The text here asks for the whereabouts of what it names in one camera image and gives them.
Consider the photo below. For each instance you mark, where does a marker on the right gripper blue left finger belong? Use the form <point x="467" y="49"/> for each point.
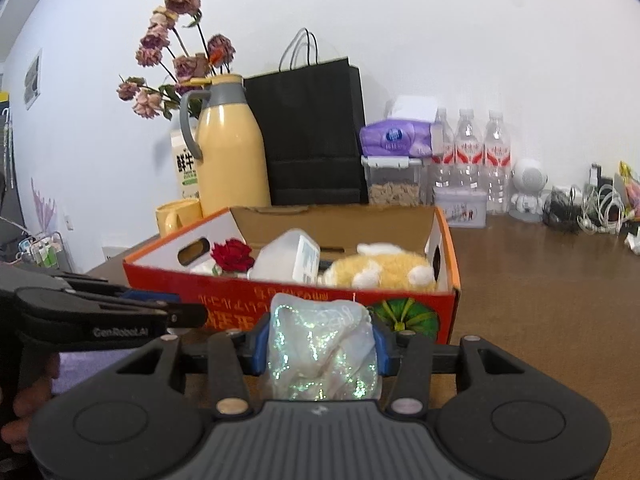
<point x="260" y="345"/>

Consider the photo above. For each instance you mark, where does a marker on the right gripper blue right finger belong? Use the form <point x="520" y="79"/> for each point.
<point x="380" y="335"/>

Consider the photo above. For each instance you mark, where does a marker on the iridescent white pouch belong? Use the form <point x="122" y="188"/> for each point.
<point x="320" y="351"/>

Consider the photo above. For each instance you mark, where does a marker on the translucent plastic container of beads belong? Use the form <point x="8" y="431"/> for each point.
<point x="292" y="258"/>

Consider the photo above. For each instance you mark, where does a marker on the person's left hand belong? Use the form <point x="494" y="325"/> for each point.
<point x="26" y="403"/>

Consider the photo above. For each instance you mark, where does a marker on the purple towel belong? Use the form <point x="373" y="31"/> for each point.
<point x="75" y="367"/>

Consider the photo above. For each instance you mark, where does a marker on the yellow plush toy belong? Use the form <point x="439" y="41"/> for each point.
<point x="381" y="266"/>

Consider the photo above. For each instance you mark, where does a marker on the red artificial rose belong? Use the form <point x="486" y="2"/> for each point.
<point x="231" y="257"/>

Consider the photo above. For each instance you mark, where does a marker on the orange cardboard box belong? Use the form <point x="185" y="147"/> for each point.
<point x="180" y="263"/>

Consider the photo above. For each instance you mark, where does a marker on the yellow ceramic mug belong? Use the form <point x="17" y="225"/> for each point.
<point x="172" y="217"/>

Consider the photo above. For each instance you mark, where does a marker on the white tin box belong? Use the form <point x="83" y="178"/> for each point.
<point x="462" y="207"/>

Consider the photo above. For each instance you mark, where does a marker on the clear jar of seeds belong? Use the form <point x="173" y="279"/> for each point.
<point x="393" y="180"/>

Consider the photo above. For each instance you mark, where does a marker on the yellow thermos jug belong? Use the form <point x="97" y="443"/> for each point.
<point x="222" y="135"/>

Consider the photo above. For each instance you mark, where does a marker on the white milk carton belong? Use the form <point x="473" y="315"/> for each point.
<point x="184" y="166"/>

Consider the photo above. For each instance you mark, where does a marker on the water bottle left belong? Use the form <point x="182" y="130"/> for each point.
<point x="442" y="154"/>

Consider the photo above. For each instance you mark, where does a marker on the water bottle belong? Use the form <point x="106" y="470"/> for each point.
<point x="442" y="154"/>
<point x="468" y="150"/>
<point x="497" y="159"/>

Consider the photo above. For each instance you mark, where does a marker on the water bottle middle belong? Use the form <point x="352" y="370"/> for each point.
<point x="468" y="150"/>

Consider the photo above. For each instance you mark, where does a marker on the purple tissue pack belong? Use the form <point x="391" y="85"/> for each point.
<point x="409" y="129"/>

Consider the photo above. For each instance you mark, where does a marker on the white robot figurine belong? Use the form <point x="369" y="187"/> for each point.
<point x="529" y="180"/>

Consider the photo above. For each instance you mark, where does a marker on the water bottle right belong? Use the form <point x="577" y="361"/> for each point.
<point x="497" y="159"/>

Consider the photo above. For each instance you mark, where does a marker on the black paper shopping bag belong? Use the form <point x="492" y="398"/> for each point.
<point x="310" y="118"/>

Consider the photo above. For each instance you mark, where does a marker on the crumpled white paper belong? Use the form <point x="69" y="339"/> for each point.
<point x="633" y="243"/>

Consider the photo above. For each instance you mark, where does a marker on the dried pink rose bouquet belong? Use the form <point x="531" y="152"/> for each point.
<point x="175" y="43"/>

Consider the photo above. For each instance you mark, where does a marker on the colourful snack packet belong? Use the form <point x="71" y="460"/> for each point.
<point x="632" y="187"/>

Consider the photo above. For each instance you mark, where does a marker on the wall picture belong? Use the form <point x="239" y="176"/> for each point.
<point x="32" y="81"/>

